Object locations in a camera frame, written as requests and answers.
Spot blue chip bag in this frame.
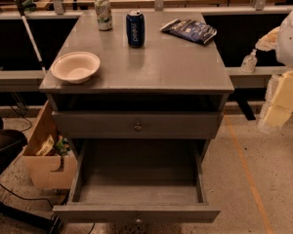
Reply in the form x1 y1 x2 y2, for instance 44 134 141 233
160 19 217 45

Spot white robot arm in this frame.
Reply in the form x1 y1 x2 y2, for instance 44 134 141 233
255 10 293 133

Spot blue pepsi can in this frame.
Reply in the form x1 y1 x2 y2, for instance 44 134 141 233
126 10 145 48

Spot cardboard box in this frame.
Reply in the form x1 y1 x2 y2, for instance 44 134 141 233
22 102 77 189

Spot clear hand sanitizer bottle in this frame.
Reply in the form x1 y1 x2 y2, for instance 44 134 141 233
240 49 257 73

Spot snack packets in box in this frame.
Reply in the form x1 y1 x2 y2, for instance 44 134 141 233
35 135 71 156

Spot white ceramic bowl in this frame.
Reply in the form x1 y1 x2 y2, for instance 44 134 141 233
51 52 101 84

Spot grey wooden drawer cabinet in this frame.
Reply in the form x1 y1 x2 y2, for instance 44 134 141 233
40 11 233 154

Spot black office chair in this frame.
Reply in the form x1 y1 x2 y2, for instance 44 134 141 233
0 116 60 234

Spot black floor cable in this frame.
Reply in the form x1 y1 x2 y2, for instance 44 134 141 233
0 166 57 213

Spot green white soda can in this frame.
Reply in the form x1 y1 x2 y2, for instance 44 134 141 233
94 0 112 31

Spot grey drawer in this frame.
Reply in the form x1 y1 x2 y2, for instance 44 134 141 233
54 139 220 223
52 111 223 139

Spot white pole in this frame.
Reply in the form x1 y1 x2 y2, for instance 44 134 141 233
14 0 47 75

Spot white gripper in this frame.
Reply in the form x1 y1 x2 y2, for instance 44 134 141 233
255 27 293 134

